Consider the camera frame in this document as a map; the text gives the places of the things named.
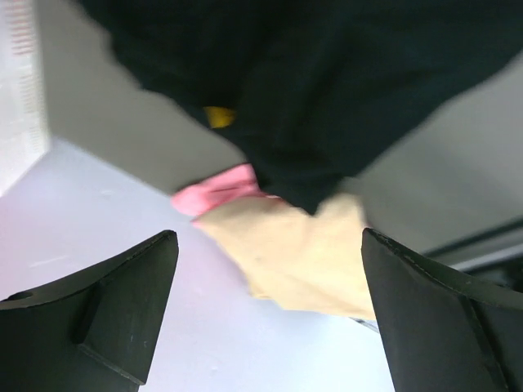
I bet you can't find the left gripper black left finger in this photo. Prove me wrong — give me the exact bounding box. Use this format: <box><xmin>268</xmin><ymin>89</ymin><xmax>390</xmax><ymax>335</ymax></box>
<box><xmin>1</xmin><ymin>230</ymin><xmax>179</xmax><ymax>392</ymax></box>

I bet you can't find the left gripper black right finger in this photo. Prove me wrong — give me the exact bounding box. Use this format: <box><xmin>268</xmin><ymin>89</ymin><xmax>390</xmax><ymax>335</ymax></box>
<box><xmin>361</xmin><ymin>229</ymin><xmax>522</xmax><ymax>392</ymax></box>

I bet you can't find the black t-shirt with flower print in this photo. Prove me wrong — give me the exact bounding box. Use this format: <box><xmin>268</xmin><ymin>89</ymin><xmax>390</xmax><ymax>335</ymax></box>
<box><xmin>81</xmin><ymin>1</ymin><xmax>522</xmax><ymax>214</ymax></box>

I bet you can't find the beige folded t-shirt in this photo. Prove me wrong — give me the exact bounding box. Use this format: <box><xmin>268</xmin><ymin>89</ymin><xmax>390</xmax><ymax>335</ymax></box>
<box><xmin>194</xmin><ymin>193</ymin><xmax>376</xmax><ymax>320</ymax></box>

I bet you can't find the pink folded t-shirt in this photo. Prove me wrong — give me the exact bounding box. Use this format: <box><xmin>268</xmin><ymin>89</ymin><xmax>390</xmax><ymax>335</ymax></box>
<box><xmin>171</xmin><ymin>163</ymin><xmax>273</xmax><ymax>217</ymax></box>

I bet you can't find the aluminium frame rail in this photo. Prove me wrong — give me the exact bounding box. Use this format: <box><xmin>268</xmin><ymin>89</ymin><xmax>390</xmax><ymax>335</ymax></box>
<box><xmin>424</xmin><ymin>216</ymin><xmax>522</xmax><ymax>272</ymax></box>

